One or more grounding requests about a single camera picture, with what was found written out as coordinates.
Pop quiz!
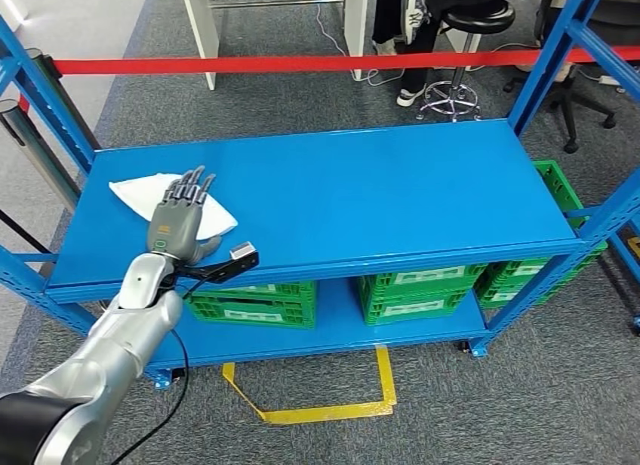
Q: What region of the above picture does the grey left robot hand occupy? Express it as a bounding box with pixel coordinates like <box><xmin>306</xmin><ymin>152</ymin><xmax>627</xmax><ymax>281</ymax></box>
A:
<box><xmin>146</xmin><ymin>165</ymin><xmax>223</xmax><ymax>265</ymax></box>

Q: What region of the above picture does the white plastic shell part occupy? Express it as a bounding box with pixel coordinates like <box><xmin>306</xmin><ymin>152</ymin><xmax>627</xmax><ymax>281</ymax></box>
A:
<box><xmin>108</xmin><ymin>172</ymin><xmax>239</xmax><ymax>241</ymax></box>

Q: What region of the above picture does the green plastic crate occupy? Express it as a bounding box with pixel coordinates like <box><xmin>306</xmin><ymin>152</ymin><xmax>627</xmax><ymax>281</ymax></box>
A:
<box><xmin>358</xmin><ymin>264</ymin><xmax>488</xmax><ymax>327</ymax></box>
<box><xmin>475</xmin><ymin>160</ymin><xmax>610</xmax><ymax>311</ymax></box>
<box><xmin>186</xmin><ymin>281</ymin><xmax>318</xmax><ymax>329</ymax></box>

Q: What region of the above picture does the red barrier belt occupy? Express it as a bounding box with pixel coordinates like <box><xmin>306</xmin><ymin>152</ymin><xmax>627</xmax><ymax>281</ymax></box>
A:
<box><xmin>19</xmin><ymin>46</ymin><xmax>640</xmax><ymax>115</ymax></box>

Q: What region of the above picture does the yellow floor tape marking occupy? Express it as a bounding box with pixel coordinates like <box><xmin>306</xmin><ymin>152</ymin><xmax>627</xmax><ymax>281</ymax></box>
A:
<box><xmin>222</xmin><ymin>345</ymin><xmax>398</xmax><ymax>427</ymax></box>

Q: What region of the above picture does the white desk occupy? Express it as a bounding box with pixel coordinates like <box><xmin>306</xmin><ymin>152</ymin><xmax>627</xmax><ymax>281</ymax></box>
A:
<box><xmin>179</xmin><ymin>0</ymin><xmax>371</xmax><ymax>92</ymax></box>

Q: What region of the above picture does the person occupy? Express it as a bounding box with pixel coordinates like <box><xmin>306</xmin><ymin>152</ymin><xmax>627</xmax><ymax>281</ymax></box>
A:
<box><xmin>517</xmin><ymin>0</ymin><xmax>578</xmax><ymax>86</ymax></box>
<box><xmin>371</xmin><ymin>0</ymin><xmax>518</xmax><ymax>110</ymax></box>

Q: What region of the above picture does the black stool chrome base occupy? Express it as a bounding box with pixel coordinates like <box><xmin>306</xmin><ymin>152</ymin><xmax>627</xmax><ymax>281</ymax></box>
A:
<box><xmin>416</xmin><ymin>0</ymin><xmax>517</xmax><ymax>123</ymax></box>

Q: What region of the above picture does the black office chair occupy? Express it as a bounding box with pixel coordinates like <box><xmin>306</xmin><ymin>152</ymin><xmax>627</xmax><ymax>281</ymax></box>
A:
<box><xmin>502</xmin><ymin>0</ymin><xmax>640</xmax><ymax>155</ymax></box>

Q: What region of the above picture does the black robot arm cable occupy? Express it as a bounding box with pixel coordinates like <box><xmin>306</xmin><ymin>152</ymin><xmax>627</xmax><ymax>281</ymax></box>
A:
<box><xmin>109</xmin><ymin>269</ymin><xmax>211</xmax><ymax>465</ymax></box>

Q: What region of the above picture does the chrome stanchion post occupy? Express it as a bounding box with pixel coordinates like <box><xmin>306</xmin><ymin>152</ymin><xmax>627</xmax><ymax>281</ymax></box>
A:
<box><xmin>0</xmin><ymin>98</ymin><xmax>82</xmax><ymax>212</ymax></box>

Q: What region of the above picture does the dark stanchion post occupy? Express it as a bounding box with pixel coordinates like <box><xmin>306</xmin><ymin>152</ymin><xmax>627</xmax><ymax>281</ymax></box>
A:
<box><xmin>26</xmin><ymin>47</ymin><xmax>102</xmax><ymax>152</ymax></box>

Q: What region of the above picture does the white floor cable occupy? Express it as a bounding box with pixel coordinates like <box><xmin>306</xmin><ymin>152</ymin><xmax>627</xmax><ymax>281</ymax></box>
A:
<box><xmin>315</xmin><ymin>0</ymin><xmax>407</xmax><ymax>89</ymax></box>

